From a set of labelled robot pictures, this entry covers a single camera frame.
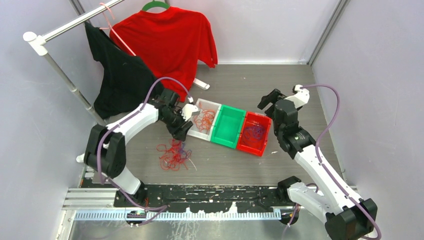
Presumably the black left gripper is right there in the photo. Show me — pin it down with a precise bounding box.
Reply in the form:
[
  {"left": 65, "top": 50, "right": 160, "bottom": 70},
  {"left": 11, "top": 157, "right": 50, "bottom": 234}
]
[{"left": 160, "top": 108, "right": 193, "bottom": 141}]

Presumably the cable pile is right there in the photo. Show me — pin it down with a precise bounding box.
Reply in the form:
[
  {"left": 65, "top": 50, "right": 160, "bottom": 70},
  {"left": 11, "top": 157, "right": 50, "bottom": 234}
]
[{"left": 155, "top": 138, "right": 194, "bottom": 172}]

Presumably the orange cable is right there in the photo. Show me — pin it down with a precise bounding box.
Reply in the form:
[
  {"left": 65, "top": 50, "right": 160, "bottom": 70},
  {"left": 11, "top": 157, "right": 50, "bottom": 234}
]
[{"left": 192, "top": 102, "right": 217, "bottom": 135}]

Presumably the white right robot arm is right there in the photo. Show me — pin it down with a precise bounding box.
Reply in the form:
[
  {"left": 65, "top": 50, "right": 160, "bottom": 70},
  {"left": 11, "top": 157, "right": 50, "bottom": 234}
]
[{"left": 257, "top": 85, "right": 381, "bottom": 240}]

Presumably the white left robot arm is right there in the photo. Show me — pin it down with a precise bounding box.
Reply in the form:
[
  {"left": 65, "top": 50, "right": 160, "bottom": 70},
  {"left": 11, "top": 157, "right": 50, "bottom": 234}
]
[{"left": 77, "top": 89, "right": 200, "bottom": 207}]

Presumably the white plastic bin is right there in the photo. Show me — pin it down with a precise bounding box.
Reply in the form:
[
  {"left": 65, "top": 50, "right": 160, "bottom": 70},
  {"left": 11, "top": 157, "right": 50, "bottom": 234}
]
[{"left": 187, "top": 98, "right": 222, "bottom": 142}]

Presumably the red plastic bin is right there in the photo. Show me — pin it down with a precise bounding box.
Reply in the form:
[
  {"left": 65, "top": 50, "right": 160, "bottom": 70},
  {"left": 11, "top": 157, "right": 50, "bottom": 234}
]
[{"left": 236, "top": 111, "right": 272, "bottom": 157}]

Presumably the green plastic bin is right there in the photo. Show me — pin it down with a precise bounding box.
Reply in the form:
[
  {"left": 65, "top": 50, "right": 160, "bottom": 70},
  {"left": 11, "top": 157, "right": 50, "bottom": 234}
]
[{"left": 210, "top": 104, "right": 247, "bottom": 149}]

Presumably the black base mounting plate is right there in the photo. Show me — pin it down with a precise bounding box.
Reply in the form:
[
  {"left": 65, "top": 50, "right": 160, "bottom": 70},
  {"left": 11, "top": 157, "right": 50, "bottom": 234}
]
[{"left": 113, "top": 184, "right": 311, "bottom": 215}]

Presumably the black t-shirt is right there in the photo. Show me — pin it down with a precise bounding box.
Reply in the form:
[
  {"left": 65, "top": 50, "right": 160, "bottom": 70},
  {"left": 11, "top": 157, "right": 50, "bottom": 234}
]
[{"left": 84, "top": 22, "right": 157, "bottom": 119}]

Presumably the red t-shirt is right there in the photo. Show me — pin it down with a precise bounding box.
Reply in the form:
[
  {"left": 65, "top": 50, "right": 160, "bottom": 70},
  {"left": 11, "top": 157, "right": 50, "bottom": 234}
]
[{"left": 109, "top": 6, "right": 218, "bottom": 102}]

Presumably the pink clothes hanger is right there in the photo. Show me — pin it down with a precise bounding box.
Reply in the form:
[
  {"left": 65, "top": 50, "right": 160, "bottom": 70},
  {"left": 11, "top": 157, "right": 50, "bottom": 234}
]
[{"left": 98, "top": 2, "right": 137, "bottom": 57}]

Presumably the green clothes hanger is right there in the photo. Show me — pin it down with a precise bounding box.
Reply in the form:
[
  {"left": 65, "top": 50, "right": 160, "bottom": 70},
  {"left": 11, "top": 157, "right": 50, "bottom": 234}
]
[{"left": 141, "top": 0, "right": 170, "bottom": 12}]

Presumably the metal clothes rack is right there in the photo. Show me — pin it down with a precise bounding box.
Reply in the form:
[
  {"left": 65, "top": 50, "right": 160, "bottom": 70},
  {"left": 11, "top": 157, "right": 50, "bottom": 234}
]
[{"left": 22, "top": 0, "right": 212, "bottom": 164}]

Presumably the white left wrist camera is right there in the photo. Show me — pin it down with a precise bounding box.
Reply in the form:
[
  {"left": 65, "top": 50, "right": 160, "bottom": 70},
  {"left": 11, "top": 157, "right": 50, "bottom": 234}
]
[{"left": 181, "top": 97, "right": 200, "bottom": 121}]

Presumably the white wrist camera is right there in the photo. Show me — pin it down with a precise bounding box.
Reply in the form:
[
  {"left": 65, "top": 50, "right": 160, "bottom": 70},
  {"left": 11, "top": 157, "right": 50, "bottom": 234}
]
[
  {"left": 181, "top": 97, "right": 200, "bottom": 121},
  {"left": 285, "top": 84, "right": 310, "bottom": 110}
]

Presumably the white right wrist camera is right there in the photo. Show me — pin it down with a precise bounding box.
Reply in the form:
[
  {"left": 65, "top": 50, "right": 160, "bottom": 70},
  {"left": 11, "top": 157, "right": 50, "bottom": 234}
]
[{"left": 285, "top": 84, "right": 310, "bottom": 110}]

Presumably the white slotted cable duct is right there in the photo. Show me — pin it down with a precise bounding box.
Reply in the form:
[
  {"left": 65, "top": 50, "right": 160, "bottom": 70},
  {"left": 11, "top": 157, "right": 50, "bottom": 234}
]
[{"left": 73, "top": 208, "right": 282, "bottom": 221}]

